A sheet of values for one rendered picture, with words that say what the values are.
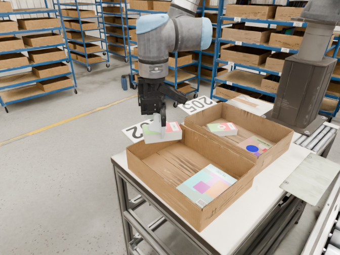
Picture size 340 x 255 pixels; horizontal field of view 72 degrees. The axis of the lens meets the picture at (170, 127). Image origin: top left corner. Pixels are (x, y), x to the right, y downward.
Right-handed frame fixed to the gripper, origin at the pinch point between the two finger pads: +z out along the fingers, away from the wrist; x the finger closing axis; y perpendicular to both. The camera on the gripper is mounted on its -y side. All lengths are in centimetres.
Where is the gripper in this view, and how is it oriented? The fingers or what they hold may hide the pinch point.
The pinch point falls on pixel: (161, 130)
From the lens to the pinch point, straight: 82.4
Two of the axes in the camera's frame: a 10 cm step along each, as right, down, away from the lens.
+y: -9.7, 1.2, -2.1
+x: 2.4, 5.0, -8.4
